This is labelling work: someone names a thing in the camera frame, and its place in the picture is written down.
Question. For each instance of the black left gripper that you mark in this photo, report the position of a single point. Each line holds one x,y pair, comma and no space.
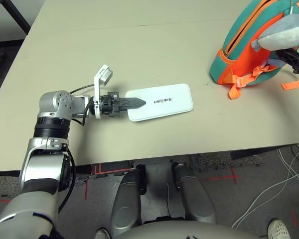
110,104

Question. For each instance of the white Unitree pencil case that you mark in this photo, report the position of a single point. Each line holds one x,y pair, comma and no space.
162,102

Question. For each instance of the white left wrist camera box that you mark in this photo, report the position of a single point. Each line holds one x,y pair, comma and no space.
103,76

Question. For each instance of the teal and orange backpack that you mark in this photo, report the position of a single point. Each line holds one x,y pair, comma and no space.
239,59

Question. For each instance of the grey robot left leg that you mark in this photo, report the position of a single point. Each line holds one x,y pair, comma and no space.
127,199

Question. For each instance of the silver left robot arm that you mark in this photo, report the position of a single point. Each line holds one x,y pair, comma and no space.
47,161

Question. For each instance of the white bystander shoe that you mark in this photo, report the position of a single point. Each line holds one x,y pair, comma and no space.
279,229

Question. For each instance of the black metal frame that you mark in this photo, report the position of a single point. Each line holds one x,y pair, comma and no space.
17,17

